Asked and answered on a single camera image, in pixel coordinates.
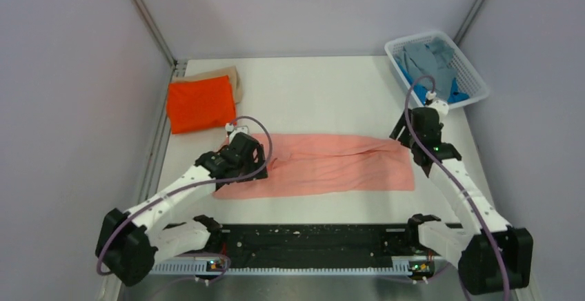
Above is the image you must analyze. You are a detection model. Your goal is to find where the pink t shirt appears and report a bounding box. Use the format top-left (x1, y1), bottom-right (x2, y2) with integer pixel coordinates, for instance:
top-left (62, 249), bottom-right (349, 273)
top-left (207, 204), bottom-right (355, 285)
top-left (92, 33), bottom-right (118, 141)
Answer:
top-left (214, 133), bottom-right (415, 200)

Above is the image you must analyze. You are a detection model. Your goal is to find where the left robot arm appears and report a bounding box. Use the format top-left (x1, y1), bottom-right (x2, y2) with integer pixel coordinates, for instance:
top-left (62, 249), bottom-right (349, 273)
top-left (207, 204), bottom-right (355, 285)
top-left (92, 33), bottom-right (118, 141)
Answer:
top-left (95, 127), bottom-right (268, 287)

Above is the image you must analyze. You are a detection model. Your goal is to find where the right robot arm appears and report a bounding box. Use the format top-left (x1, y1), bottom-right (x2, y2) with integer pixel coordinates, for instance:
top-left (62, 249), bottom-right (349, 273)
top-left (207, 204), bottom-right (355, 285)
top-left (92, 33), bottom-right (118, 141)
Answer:
top-left (390, 106), bottom-right (534, 295)

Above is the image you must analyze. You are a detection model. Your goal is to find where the blue t shirt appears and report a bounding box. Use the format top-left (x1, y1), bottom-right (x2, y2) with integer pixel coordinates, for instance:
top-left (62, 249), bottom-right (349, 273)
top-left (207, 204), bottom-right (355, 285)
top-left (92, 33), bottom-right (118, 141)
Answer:
top-left (397, 61), bottom-right (470, 104)

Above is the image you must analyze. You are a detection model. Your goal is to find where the grey t shirt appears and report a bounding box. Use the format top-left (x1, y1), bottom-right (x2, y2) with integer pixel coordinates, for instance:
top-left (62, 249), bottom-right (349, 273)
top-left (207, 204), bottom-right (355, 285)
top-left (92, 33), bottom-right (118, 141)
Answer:
top-left (395, 37), bottom-right (457, 93)

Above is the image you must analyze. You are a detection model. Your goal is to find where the white plastic basket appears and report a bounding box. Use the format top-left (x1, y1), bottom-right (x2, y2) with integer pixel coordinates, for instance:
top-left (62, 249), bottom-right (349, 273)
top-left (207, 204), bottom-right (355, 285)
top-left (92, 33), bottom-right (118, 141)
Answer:
top-left (384, 31), bottom-right (490, 109)

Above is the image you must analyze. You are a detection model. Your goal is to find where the orange folded t shirt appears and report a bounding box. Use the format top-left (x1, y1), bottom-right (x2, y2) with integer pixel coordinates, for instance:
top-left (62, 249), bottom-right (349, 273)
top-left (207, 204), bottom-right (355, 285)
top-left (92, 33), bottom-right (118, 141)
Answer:
top-left (166, 75), bottom-right (236, 135)

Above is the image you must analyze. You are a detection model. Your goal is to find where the beige folded t shirt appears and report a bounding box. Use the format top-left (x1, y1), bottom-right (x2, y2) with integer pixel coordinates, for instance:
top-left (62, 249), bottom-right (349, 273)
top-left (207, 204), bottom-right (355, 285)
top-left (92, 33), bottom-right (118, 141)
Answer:
top-left (171, 66), bottom-right (244, 104)

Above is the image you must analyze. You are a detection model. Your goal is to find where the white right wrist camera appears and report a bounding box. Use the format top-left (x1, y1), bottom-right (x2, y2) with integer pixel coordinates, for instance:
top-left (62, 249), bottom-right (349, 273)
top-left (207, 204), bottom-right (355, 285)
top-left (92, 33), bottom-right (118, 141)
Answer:
top-left (425, 91), bottom-right (450, 119)

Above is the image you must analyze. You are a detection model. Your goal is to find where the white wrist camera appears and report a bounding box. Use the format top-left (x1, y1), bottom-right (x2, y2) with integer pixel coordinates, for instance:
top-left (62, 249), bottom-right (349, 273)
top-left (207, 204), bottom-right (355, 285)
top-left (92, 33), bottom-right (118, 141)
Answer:
top-left (225, 123), bottom-right (249, 137)
top-left (425, 91), bottom-right (450, 119)

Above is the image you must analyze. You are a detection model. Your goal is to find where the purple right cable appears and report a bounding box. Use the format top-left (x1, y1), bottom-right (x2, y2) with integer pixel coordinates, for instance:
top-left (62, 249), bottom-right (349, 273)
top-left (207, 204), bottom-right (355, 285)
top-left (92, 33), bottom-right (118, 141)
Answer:
top-left (404, 75), bottom-right (511, 301)

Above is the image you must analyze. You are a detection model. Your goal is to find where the purple cable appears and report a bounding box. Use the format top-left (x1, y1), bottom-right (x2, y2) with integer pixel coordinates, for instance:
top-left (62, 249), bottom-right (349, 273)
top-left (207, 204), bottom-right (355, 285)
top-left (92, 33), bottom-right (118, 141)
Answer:
top-left (404, 75), bottom-right (511, 301)
top-left (96, 115), bottom-right (274, 286)

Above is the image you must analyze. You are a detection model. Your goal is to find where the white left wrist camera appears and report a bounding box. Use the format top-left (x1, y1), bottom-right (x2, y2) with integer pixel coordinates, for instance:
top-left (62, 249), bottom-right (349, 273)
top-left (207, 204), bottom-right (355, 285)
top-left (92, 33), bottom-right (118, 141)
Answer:
top-left (225, 123), bottom-right (249, 137)

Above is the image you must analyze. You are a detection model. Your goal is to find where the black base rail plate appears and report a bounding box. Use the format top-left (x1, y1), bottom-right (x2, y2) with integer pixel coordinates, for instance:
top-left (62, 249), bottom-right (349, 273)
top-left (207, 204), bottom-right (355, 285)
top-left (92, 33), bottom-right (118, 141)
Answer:
top-left (200, 224), bottom-right (439, 269)

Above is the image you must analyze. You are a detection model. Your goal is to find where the right aluminium frame post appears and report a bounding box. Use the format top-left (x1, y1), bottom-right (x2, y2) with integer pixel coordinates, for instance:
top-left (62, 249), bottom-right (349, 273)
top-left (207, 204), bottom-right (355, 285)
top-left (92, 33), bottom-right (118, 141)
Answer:
top-left (453, 0), bottom-right (486, 45)

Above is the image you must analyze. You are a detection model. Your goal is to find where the aluminium frame post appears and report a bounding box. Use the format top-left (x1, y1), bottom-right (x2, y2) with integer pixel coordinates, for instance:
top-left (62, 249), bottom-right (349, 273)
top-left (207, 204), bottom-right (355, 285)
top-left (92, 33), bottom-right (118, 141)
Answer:
top-left (131, 0), bottom-right (177, 68)
top-left (453, 0), bottom-right (486, 45)

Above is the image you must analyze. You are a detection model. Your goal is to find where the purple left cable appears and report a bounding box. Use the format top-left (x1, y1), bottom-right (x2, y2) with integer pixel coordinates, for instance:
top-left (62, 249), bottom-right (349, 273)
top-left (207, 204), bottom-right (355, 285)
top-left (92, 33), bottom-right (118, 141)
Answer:
top-left (96, 115), bottom-right (274, 286)

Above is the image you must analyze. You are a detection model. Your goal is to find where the left aluminium frame post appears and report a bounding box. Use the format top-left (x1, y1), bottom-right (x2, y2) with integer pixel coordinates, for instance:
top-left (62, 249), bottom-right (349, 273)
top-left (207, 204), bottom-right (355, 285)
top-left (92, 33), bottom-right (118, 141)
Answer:
top-left (131, 0), bottom-right (177, 68)

